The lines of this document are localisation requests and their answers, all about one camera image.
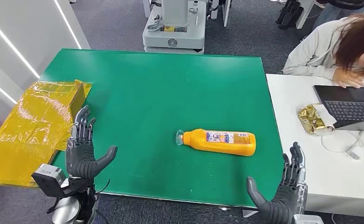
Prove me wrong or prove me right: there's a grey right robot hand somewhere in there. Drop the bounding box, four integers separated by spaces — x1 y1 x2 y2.
246 141 309 224

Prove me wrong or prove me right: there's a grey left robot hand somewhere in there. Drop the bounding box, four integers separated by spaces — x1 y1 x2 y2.
65 105 118 180

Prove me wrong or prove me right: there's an orange plastic bottle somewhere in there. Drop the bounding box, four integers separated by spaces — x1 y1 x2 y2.
175 128 257 157

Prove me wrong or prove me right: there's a yellow taped cardboard box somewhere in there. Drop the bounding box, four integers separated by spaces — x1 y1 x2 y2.
0 79 93 188

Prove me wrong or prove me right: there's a gold foil snack packet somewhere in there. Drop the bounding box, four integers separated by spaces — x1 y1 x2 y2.
298 103 337 136

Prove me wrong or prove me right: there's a black laptop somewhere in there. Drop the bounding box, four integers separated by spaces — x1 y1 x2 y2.
313 85 364 132

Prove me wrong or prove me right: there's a person's hand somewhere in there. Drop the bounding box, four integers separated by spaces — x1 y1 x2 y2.
333 68 364 89

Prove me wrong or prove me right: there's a seated person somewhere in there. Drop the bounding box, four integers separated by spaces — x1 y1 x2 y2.
282 7 364 89

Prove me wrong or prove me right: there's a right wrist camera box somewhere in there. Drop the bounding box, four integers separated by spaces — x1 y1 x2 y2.
293 214 325 224

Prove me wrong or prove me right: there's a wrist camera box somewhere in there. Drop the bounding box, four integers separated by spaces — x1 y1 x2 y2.
293 214 325 224
31 164 68 198

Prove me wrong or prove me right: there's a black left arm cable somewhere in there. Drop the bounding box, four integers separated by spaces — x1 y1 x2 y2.
93 179 112 224

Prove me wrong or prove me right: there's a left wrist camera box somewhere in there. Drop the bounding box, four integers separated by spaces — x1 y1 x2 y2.
31 164 68 198

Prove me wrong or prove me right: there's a white cable with adapter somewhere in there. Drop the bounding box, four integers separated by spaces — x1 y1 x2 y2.
320 131 364 161

